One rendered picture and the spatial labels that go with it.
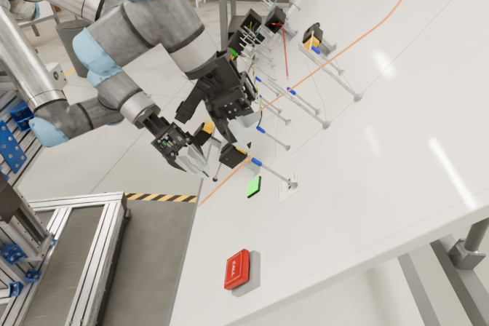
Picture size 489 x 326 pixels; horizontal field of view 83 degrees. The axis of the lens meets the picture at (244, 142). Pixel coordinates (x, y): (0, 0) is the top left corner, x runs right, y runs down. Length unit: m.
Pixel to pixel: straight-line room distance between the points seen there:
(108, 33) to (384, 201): 0.44
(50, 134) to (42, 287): 1.11
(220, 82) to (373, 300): 0.66
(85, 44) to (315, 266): 0.46
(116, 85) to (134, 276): 1.33
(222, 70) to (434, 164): 0.33
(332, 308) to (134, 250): 1.35
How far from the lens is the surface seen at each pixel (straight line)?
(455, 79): 0.43
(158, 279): 1.78
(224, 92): 0.51
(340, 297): 0.85
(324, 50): 0.73
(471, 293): 0.74
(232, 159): 0.61
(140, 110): 0.67
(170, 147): 0.66
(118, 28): 0.48
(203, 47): 0.47
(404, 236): 0.34
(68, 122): 0.76
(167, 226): 1.96
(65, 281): 1.72
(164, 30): 0.46
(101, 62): 0.50
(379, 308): 0.87
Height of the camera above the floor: 1.55
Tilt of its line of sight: 38 degrees down
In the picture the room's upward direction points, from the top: straight up
